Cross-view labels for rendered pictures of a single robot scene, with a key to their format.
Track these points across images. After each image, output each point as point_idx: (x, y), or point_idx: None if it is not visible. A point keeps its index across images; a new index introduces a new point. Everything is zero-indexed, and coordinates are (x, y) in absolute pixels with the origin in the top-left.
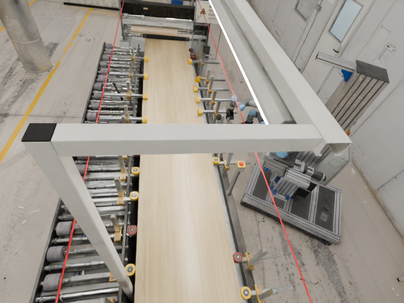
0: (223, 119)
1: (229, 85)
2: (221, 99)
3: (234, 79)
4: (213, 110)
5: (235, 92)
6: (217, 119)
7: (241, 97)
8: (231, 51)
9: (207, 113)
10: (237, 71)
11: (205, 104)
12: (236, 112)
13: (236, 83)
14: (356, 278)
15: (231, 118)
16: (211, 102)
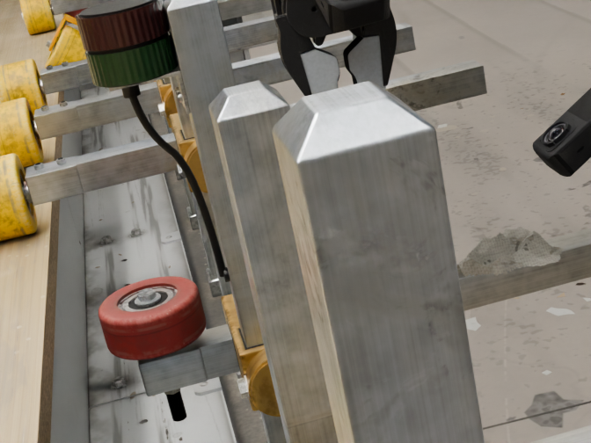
0: (224, 47)
1: (471, 196)
2: (279, 55)
3: (494, 158)
4: (171, 135)
5: (528, 217)
6: (119, 76)
7: (581, 225)
8: (441, 64)
9: (92, 186)
10: (506, 120)
11: (186, 225)
12: (474, 76)
13: (519, 174)
14: None
15: (339, 0)
16: (164, 98)
